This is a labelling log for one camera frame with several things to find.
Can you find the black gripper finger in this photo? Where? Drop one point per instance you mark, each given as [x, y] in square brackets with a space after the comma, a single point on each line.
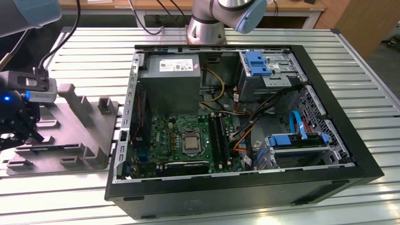
[11, 138]
[31, 117]

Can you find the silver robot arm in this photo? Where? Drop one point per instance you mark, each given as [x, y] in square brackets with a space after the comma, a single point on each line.
[205, 28]

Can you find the black RAM slot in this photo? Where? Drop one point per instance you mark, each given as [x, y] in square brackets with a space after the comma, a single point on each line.
[213, 140]

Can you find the grey parts rack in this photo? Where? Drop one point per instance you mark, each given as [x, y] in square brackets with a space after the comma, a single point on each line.
[72, 138]

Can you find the green motherboard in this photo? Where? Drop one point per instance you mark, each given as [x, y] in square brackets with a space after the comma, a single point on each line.
[163, 140]

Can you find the grey power supply unit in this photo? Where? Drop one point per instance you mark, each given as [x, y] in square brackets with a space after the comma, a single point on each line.
[168, 93]

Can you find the black CPU socket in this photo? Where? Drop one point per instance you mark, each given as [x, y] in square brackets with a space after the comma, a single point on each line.
[191, 132]

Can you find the silver CPU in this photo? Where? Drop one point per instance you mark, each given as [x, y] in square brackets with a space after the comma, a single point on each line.
[192, 143]

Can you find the black graphics card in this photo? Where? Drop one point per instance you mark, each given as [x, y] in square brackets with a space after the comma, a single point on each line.
[187, 165]

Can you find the black PC case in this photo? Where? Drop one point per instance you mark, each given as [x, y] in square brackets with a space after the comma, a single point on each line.
[219, 194]

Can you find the silver drive cage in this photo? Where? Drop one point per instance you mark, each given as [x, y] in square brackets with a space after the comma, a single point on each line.
[249, 89]

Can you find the hard disk in blue carrier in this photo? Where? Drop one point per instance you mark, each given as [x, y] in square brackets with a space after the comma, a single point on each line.
[281, 140]

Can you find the silver disk bay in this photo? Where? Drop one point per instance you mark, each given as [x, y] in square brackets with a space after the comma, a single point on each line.
[300, 151]

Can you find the wooden desk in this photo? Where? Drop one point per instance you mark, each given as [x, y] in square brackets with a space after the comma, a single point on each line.
[296, 4]

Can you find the wooden cabinet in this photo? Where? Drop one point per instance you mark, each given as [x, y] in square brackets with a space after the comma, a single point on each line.
[359, 23]

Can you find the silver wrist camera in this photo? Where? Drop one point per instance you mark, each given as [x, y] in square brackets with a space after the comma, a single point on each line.
[40, 96]

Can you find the blue plastic drive bracket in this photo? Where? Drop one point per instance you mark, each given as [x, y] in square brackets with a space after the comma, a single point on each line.
[255, 57]

